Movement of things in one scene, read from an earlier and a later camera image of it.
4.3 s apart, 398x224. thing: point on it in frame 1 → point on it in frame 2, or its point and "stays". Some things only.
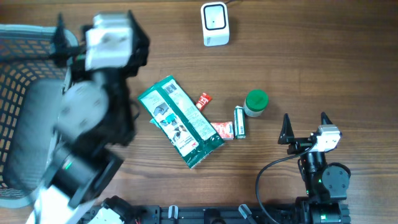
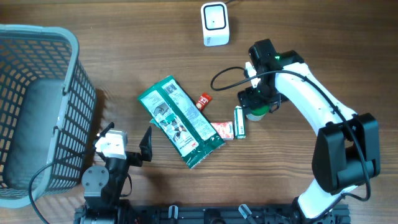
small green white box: (239, 122) stays
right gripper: (287, 136) → (254, 101)
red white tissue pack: (225, 129) stays
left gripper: (61, 51) → (145, 147)
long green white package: (178, 117) stays
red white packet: (203, 100) stays
